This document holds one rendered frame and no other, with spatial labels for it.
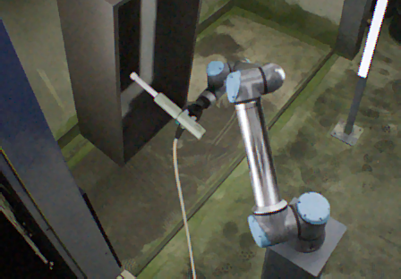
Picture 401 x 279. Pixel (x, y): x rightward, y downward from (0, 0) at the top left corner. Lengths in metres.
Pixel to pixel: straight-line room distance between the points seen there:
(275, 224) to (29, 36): 2.18
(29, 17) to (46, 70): 0.40
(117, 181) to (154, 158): 0.31
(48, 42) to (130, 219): 1.39
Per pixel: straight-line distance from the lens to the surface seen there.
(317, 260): 2.05
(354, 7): 3.71
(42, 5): 3.31
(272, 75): 1.77
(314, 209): 1.86
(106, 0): 1.65
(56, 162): 1.32
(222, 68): 2.29
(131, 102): 2.82
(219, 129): 3.23
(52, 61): 3.26
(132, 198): 2.94
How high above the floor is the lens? 2.48
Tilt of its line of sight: 49 degrees down
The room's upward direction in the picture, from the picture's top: 5 degrees counter-clockwise
